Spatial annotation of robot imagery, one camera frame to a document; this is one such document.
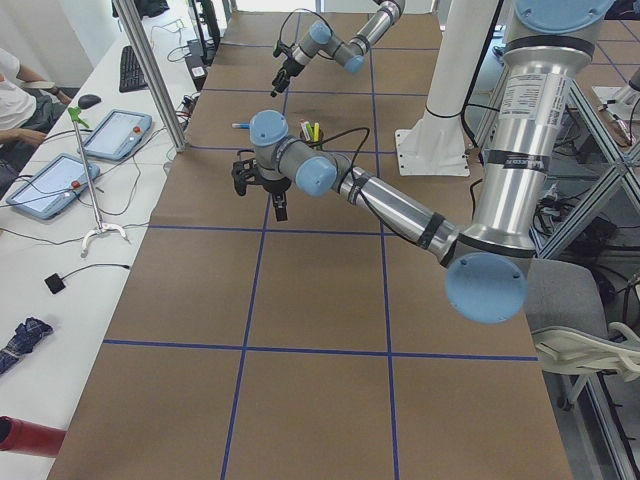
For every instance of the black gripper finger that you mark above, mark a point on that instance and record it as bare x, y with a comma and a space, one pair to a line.
279, 203
280, 83

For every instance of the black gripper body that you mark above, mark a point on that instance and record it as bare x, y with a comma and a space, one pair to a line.
275, 186
286, 66

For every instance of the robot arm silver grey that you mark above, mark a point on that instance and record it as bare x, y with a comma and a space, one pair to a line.
345, 42
491, 275

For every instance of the black mesh pen cup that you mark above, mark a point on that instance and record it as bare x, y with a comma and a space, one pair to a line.
314, 144

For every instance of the black keyboard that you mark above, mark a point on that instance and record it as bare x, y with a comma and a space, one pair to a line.
131, 75

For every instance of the far teach pendant tablet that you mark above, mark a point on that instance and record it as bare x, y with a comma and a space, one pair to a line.
117, 135

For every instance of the teach pendant tablet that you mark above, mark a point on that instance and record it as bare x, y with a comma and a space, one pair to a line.
52, 189
117, 135

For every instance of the black computer mouse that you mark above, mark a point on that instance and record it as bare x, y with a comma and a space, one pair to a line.
87, 101

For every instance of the metal stand with green clip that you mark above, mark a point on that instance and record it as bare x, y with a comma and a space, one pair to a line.
102, 227

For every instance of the near teach pendant tablet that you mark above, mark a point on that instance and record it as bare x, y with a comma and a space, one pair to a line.
52, 189

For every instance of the small black square device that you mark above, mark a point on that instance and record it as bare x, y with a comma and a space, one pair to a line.
55, 283

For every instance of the seated person white shirt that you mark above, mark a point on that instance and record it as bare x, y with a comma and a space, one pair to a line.
25, 119

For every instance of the white office chair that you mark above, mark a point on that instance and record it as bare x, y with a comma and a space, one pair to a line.
567, 322

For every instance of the red cylinder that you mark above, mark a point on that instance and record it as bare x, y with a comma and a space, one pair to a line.
24, 437

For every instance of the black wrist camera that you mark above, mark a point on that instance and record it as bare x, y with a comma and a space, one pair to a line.
281, 48
244, 171

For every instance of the aluminium frame post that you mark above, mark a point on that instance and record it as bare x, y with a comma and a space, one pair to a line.
136, 34

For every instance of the white central pedestal column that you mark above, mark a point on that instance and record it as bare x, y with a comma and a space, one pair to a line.
435, 145

